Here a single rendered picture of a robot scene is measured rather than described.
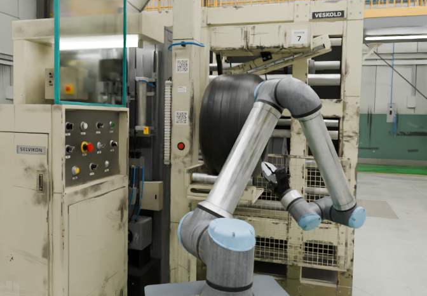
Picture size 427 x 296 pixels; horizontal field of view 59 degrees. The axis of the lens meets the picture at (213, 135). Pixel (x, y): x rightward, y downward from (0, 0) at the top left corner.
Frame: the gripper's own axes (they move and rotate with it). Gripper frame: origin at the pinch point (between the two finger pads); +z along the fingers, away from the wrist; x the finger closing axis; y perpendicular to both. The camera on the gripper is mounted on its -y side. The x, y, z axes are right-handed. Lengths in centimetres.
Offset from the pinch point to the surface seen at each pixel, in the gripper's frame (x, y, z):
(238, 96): 2.7, -18.1, 29.8
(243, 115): -0.2, -13.9, 20.3
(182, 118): -18, 7, 54
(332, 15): 96, -20, 70
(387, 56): 762, 437, 457
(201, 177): -22.5, 22.9, 22.7
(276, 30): 50, -23, 66
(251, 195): -5.5, 21.7, -0.5
